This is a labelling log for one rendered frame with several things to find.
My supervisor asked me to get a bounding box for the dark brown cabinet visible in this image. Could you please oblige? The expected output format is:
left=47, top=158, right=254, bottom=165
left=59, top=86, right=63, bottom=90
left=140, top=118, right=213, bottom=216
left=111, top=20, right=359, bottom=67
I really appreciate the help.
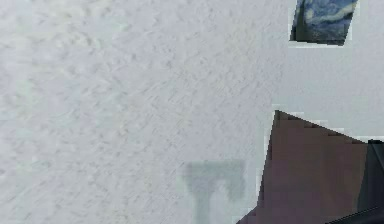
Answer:
left=235, top=109, right=370, bottom=224

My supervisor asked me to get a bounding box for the black television set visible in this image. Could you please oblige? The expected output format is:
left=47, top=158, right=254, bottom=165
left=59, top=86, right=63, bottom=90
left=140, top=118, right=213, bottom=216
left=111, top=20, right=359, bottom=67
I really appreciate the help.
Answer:
left=324, top=139, right=384, bottom=224

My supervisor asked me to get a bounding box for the blue swirl wall painting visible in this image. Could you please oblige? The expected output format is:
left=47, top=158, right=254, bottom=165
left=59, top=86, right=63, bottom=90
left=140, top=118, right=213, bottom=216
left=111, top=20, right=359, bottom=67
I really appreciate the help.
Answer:
left=289, top=0, right=360, bottom=47

